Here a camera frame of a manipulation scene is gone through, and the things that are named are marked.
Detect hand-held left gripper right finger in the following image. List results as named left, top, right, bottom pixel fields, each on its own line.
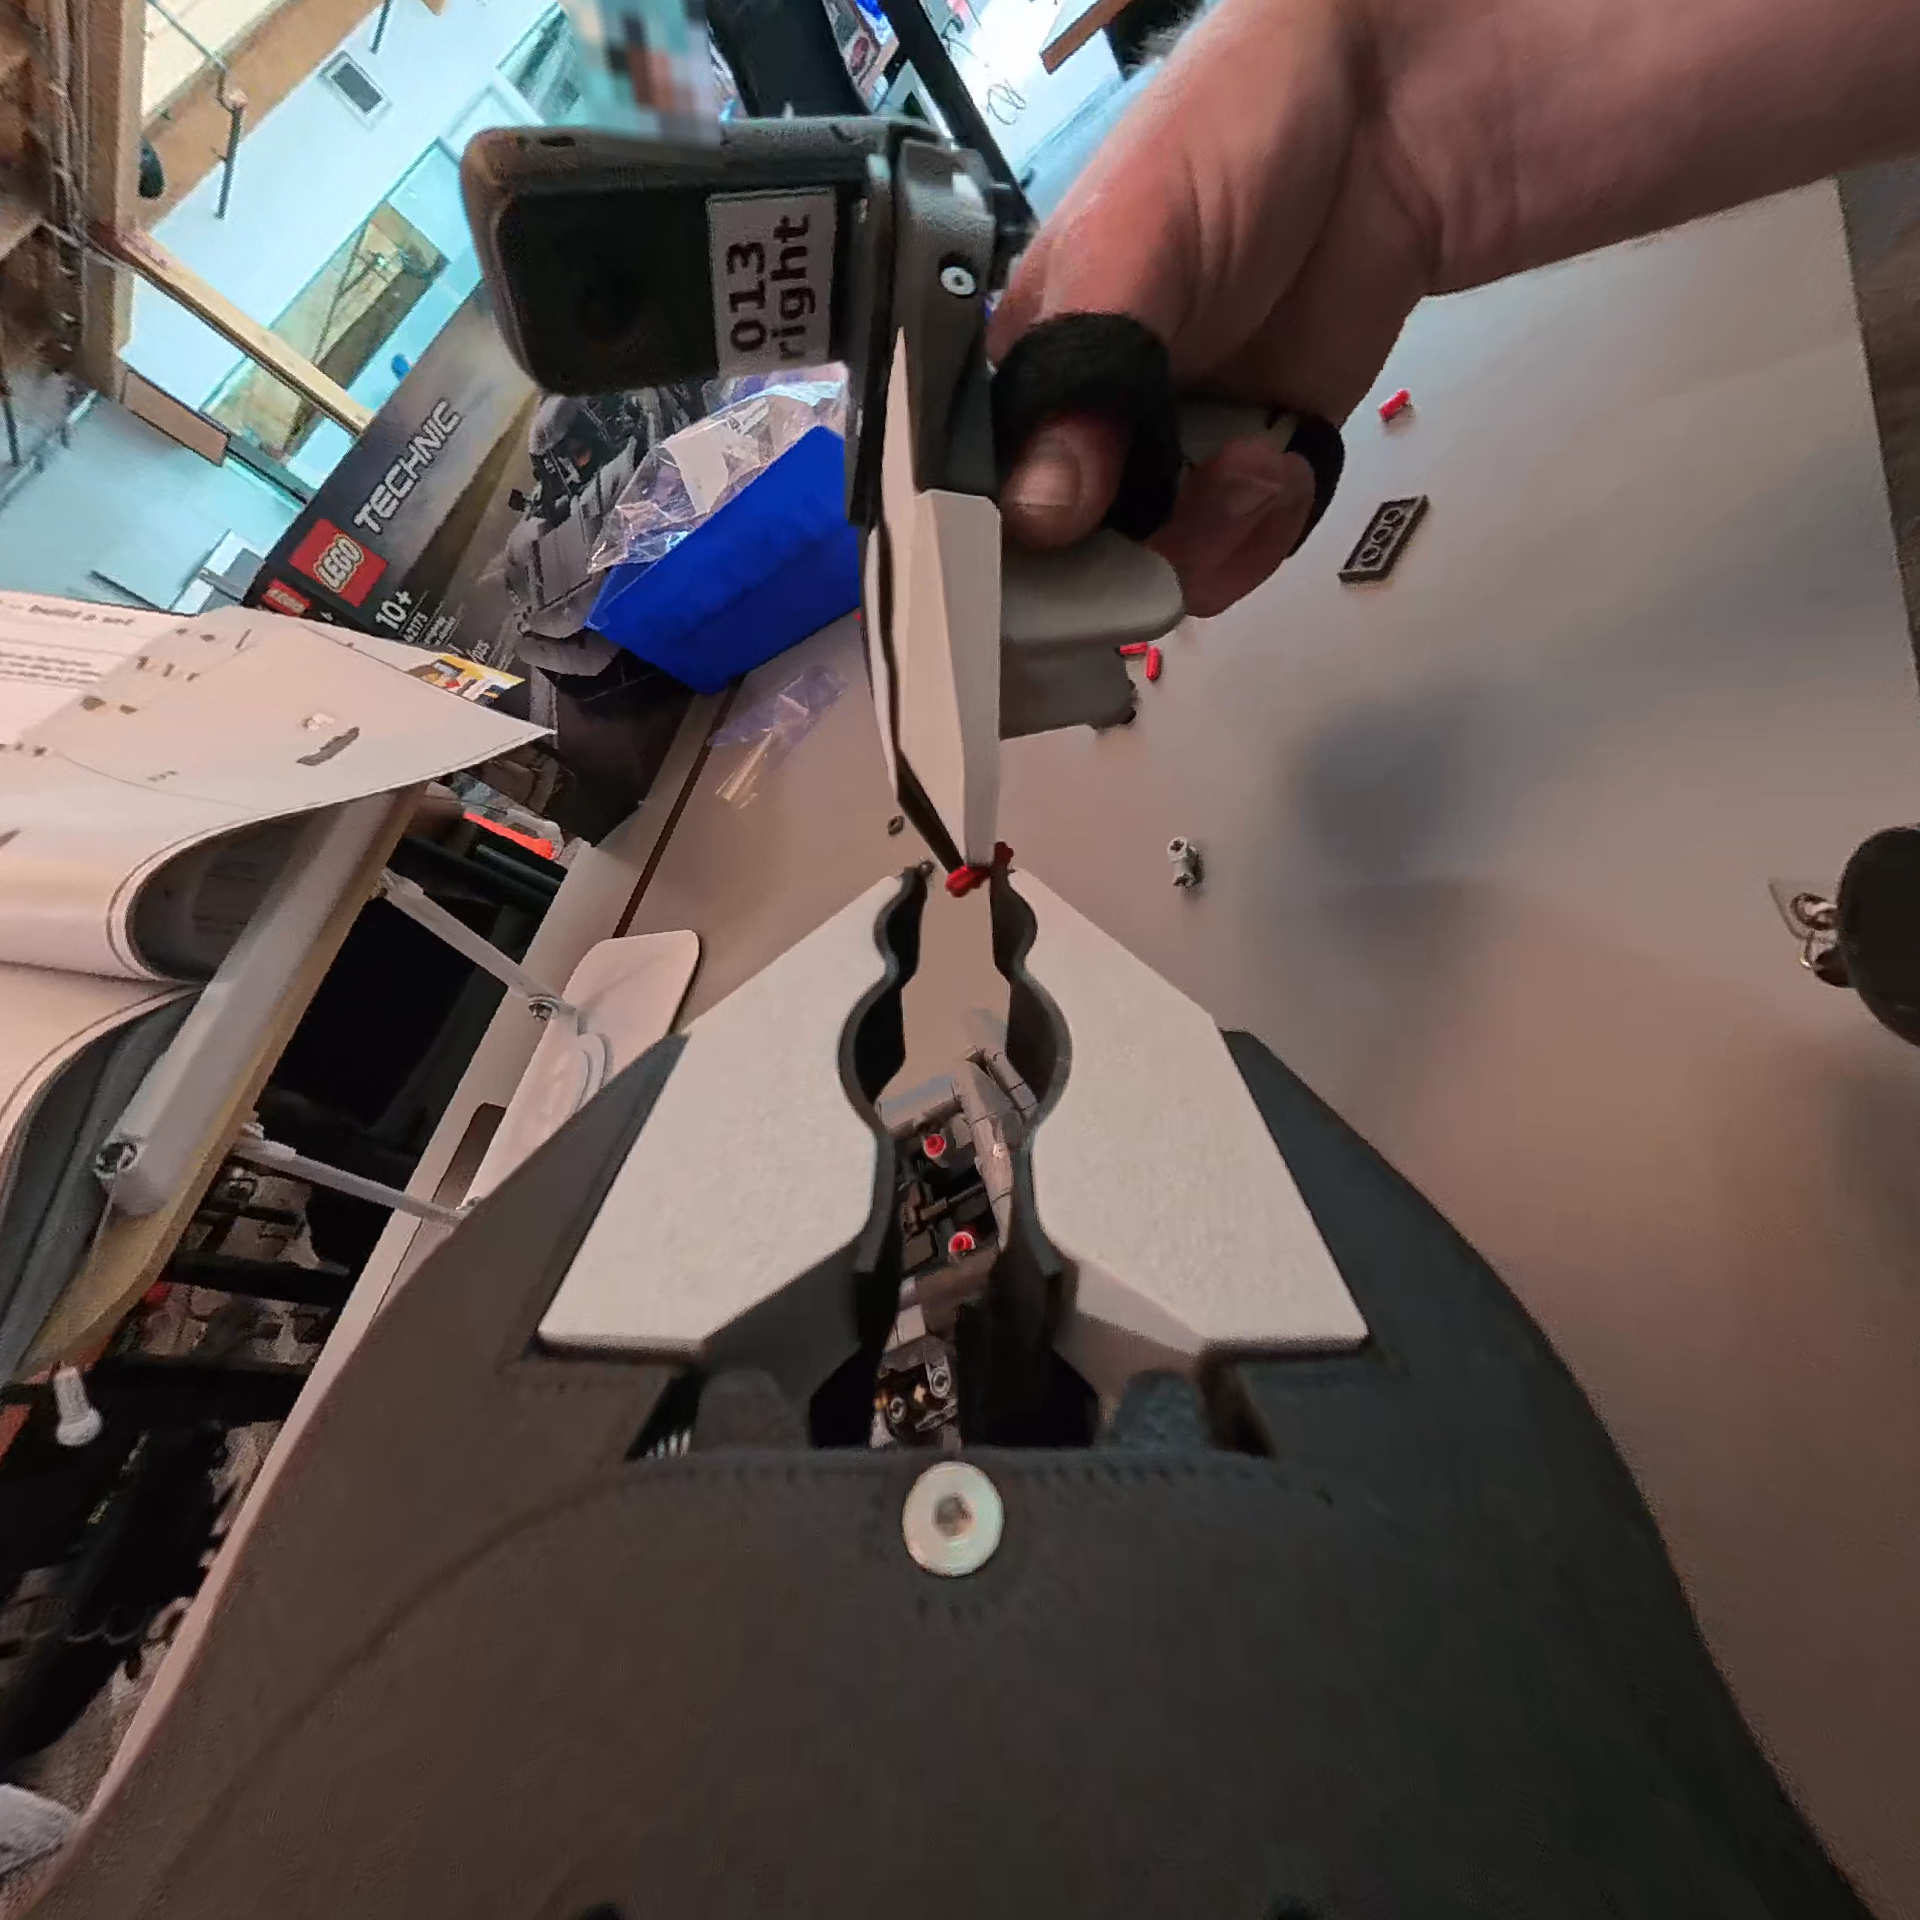
left=988, top=874, right=1371, bottom=1374

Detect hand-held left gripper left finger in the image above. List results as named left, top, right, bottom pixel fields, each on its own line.
left=537, top=869, right=927, bottom=1352

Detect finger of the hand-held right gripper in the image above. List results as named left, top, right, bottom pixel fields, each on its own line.
left=864, top=331, right=944, bottom=860
left=892, top=482, right=1008, bottom=875

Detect blue plastic bin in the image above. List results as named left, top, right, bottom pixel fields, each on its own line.
left=584, top=426, right=871, bottom=695

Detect grey black lego vehicle model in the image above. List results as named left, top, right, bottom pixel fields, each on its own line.
left=873, top=1047, right=1049, bottom=1449

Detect black lego set box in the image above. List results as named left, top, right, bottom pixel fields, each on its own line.
left=243, top=308, right=722, bottom=841

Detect dark grey lego plate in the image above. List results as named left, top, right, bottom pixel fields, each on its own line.
left=1340, top=490, right=1429, bottom=584

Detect person's right hand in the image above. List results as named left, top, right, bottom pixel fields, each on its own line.
left=988, top=0, right=1920, bottom=622

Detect small clear plastic bag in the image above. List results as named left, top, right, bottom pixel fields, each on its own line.
left=706, top=661, right=864, bottom=761

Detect white book stand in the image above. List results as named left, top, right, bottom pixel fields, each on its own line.
left=52, top=780, right=702, bottom=1449

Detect crumpled clear plastic bags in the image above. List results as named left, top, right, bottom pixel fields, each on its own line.
left=593, top=370, right=861, bottom=579

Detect white instruction booklet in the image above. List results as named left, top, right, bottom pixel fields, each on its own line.
left=0, top=588, right=557, bottom=1148

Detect black pouch with metal clip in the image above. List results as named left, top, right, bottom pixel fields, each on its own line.
left=1771, top=824, right=1920, bottom=1052

